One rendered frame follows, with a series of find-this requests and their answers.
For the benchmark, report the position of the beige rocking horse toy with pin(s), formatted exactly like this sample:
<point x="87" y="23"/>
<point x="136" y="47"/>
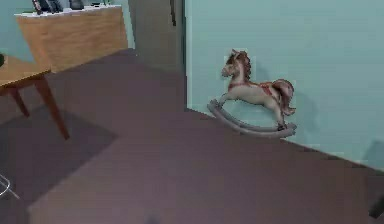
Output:
<point x="253" y="95"/>

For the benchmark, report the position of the wooden cabinet with white top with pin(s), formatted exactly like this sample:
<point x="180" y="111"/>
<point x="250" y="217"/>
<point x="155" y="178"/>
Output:
<point x="75" y="38"/>

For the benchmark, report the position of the dark kettle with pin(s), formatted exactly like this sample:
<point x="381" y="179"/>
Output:
<point x="76" y="4"/>

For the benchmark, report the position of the wooden table with red legs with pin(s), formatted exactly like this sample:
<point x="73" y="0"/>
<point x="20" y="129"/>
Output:
<point x="20" y="71"/>

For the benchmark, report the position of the black appliance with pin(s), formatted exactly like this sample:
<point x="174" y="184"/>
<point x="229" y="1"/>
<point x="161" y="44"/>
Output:
<point x="46" y="6"/>

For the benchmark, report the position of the dark round object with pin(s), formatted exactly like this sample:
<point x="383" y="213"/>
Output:
<point x="1" y="60"/>

